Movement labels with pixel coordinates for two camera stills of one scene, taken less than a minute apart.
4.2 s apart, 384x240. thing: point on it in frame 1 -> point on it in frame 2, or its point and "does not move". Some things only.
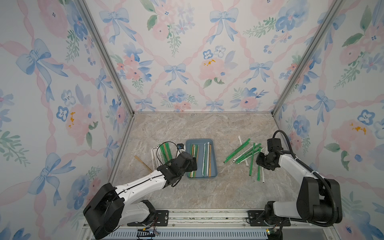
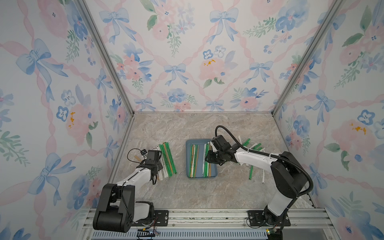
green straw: x=194 y=171 does not move
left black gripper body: x=190 y=168 -> x=159 y=165
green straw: x=191 y=153 does not move
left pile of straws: x=164 y=152 does not move
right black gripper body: x=263 y=160 -> x=215 y=157
